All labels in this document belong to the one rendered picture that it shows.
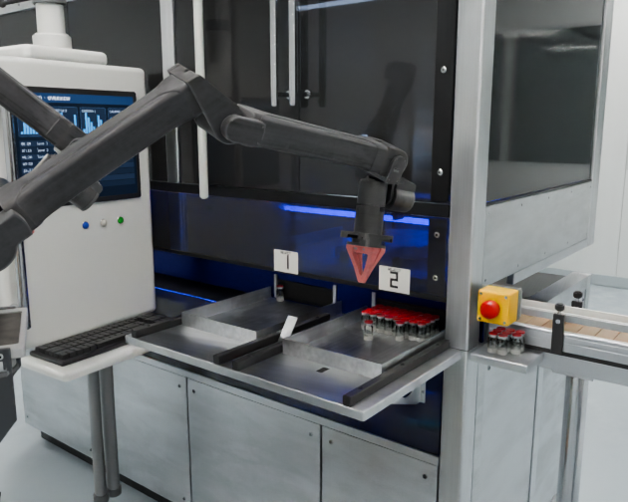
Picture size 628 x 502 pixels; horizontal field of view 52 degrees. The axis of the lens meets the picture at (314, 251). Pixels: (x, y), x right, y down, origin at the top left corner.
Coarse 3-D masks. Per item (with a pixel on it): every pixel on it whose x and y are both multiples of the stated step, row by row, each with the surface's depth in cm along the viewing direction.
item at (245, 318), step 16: (208, 304) 171; (224, 304) 175; (240, 304) 180; (256, 304) 183; (272, 304) 183; (288, 304) 183; (304, 304) 183; (336, 304) 172; (192, 320) 161; (208, 320) 158; (224, 320) 168; (240, 320) 168; (256, 320) 168; (272, 320) 168; (304, 320) 162; (224, 336) 155; (240, 336) 151; (256, 336) 148
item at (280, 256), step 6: (276, 252) 175; (282, 252) 174; (288, 252) 173; (294, 252) 171; (276, 258) 176; (282, 258) 174; (294, 258) 172; (276, 264) 176; (282, 264) 175; (294, 264) 172; (276, 270) 176; (282, 270) 175; (288, 270) 174; (294, 270) 172
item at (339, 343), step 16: (336, 320) 158; (352, 320) 164; (304, 336) 149; (320, 336) 154; (336, 336) 155; (352, 336) 155; (384, 336) 155; (288, 352) 143; (304, 352) 140; (320, 352) 137; (336, 352) 134; (352, 352) 144; (368, 352) 144; (384, 352) 144; (400, 352) 144; (416, 352) 139; (336, 368) 135; (352, 368) 132; (368, 368) 130; (384, 368) 128
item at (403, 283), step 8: (384, 272) 155; (400, 272) 152; (408, 272) 151; (384, 280) 155; (400, 280) 152; (408, 280) 151; (384, 288) 155; (392, 288) 154; (400, 288) 153; (408, 288) 151
